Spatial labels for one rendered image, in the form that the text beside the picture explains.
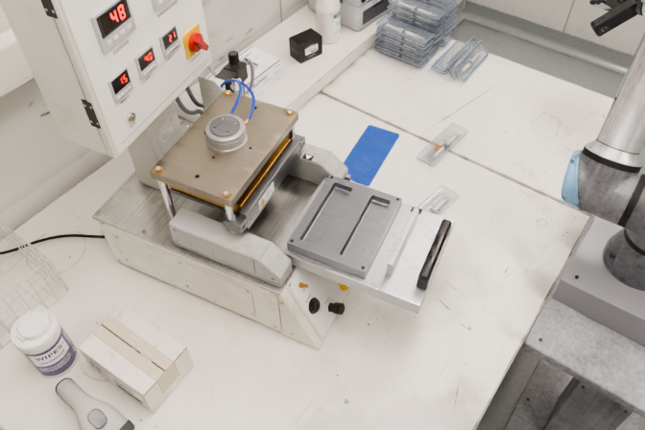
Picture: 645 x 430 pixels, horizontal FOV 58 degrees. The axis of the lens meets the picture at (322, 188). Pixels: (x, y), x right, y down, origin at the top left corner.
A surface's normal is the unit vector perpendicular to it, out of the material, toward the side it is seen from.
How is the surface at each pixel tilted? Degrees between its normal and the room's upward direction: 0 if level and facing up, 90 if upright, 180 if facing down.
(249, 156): 0
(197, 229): 0
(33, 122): 90
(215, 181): 0
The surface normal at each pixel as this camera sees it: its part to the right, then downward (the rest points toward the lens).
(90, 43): 0.90, 0.31
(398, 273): -0.01, -0.67
